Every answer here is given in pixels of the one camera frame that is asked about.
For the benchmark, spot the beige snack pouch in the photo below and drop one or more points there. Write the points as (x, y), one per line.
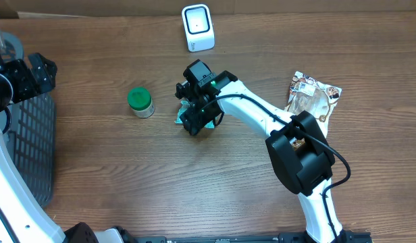
(313, 96)

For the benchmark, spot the grey plastic basket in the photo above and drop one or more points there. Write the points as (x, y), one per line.
(28, 115)

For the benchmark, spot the cardboard back panel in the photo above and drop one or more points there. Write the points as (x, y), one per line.
(100, 8)

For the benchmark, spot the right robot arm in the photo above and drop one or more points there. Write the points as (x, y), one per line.
(300, 155)

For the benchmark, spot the white barcode scanner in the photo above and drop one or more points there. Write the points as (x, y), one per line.
(198, 27)

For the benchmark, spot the green lid container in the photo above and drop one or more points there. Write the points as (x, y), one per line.
(141, 102)

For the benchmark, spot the teal snack packet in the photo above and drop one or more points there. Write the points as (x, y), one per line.
(184, 106)

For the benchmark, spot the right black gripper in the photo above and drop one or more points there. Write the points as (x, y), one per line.
(196, 120)

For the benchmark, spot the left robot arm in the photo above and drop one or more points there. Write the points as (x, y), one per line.
(21, 217)

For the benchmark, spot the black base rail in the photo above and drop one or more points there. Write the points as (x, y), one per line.
(290, 237)

